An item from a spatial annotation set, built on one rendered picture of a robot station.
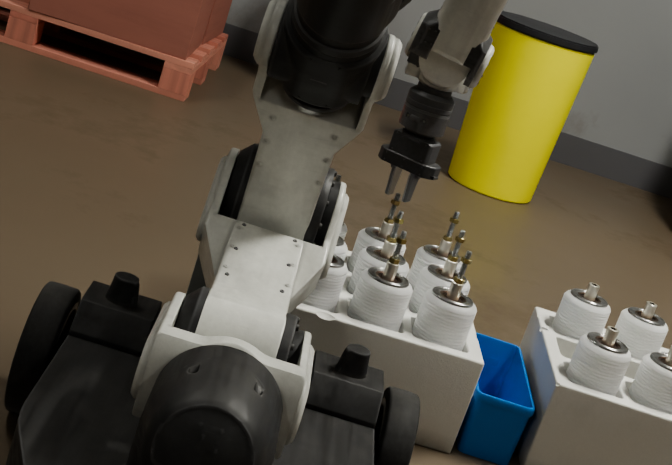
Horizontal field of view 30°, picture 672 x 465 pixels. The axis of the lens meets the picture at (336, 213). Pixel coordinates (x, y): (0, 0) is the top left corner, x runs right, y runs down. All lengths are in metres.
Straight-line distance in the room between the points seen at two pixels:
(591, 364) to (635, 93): 2.93
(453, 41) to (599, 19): 3.05
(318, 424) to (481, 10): 0.67
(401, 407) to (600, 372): 0.51
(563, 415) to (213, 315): 0.86
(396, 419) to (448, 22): 0.61
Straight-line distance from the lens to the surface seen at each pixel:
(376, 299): 2.14
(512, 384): 2.43
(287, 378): 1.47
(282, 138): 1.72
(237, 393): 1.34
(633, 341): 2.49
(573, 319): 2.46
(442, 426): 2.21
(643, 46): 5.05
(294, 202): 1.80
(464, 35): 1.97
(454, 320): 2.16
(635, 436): 2.27
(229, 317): 1.55
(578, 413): 2.23
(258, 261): 1.72
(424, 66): 2.06
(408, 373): 2.16
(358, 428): 1.80
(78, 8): 4.06
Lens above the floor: 0.92
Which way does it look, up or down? 16 degrees down
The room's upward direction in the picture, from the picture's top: 19 degrees clockwise
